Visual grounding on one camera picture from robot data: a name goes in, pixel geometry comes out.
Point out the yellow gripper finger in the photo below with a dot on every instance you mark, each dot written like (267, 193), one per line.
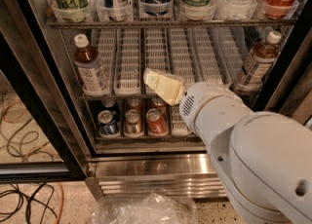
(169, 87)

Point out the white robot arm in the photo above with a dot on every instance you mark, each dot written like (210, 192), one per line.
(263, 159)

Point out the red can front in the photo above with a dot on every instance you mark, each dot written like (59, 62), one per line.
(156, 122)

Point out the gold can front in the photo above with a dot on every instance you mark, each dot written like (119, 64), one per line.
(133, 124)

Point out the blue pepsi can front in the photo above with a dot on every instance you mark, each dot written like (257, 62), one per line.
(107, 122)

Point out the stainless steel fridge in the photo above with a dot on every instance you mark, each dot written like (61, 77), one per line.
(40, 37)

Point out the left tea bottle white cap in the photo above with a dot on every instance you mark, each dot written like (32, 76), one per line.
(90, 67)

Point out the tea bottle white cap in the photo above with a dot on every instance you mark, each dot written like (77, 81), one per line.
(90, 67)
(260, 58)

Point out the right tea bottle white cap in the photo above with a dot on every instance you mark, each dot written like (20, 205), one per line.
(260, 58)

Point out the clear plastic bin with bag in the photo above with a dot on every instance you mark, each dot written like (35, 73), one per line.
(150, 209)

